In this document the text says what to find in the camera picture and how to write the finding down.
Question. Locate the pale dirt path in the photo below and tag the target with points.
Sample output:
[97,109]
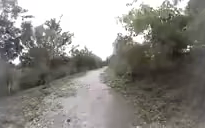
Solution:
[96,106]

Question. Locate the row of trees and bushes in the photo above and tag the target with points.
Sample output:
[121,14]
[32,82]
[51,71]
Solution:
[170,36]
[43,56]

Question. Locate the rough grass verge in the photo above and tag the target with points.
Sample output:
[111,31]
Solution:
[26,108]
[150,106]

